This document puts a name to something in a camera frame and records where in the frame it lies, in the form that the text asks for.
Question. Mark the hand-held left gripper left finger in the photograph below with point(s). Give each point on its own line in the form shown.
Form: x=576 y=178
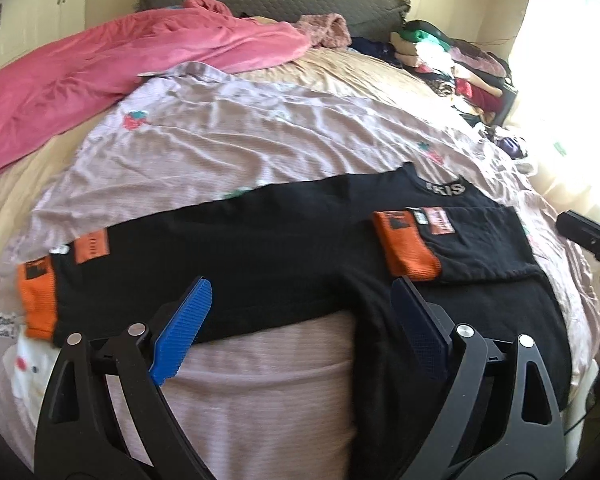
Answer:
x=182 y=330

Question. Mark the pink blanket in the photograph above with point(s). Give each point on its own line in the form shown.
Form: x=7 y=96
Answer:
x=105 y=65

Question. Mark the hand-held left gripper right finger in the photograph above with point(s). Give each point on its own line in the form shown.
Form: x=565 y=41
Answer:
x=420 y=330

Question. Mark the lilac printed blanket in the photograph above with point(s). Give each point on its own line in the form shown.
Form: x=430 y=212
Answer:
x=255 y=125

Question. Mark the black box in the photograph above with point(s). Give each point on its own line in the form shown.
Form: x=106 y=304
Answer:
x=507 y=102

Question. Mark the beige bed sheet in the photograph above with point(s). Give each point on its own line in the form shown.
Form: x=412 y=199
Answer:
x=360 y=67

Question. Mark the dark blue garment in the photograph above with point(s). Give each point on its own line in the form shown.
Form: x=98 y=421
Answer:
x=375 y=50

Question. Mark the pile of folded clothes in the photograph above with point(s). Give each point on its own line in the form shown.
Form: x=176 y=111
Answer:
x=445 y=60

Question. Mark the pink floral garment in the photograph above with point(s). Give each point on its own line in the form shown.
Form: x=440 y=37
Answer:
x=325 y=30

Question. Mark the black shirt with orange cuffs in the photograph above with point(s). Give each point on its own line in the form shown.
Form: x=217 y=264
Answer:
x=280 y=260

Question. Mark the purple garment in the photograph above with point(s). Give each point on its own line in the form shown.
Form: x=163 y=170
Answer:
x=512 y=145

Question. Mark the light curtain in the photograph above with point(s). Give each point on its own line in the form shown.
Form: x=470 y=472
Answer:
x=565 y=85

